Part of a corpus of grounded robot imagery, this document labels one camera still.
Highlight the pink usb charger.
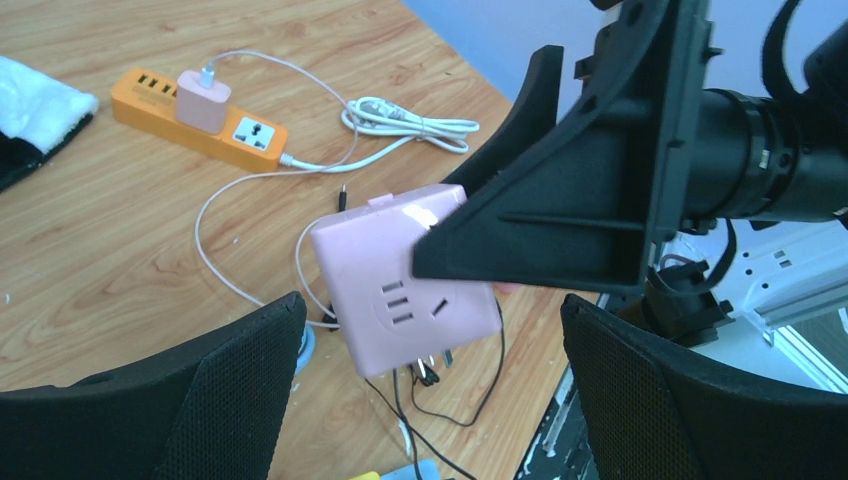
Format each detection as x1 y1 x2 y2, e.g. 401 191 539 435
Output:
176 70 232 134

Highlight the black white checkered pillow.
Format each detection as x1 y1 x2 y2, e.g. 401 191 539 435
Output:
1 56 100 191

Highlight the black tp-link power adapter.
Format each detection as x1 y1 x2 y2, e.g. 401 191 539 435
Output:
364 298 508 480

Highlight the orange power strip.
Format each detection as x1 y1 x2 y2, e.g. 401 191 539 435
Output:
111 68 289 173

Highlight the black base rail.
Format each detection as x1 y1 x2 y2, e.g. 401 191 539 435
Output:
513 366 599 480

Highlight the light blue coiled cord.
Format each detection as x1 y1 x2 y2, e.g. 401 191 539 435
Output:
294 324 318 379

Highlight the light blue power strip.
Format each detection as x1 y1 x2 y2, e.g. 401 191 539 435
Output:
380 459 441 480

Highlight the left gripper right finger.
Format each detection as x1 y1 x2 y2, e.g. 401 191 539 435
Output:
560 294 847 479

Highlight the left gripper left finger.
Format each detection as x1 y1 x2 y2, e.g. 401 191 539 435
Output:
1 292 306 479

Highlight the yellow cube socket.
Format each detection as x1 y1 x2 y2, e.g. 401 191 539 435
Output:
349 471 381 480

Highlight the white pink usb cable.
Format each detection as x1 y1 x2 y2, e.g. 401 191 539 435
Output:
193 49 362 329

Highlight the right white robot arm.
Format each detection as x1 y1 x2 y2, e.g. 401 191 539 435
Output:
411 1 847 341

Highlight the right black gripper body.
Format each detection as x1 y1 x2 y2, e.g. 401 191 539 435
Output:
575 1 712 293

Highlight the black adapter with thin cable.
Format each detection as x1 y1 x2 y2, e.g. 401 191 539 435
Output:
337 184 348 212

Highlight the pink cube socket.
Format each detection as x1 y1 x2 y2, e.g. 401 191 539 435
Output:
309 184 502 378

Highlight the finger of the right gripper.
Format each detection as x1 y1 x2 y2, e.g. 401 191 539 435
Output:
442 45 564 196
412 109 627 293

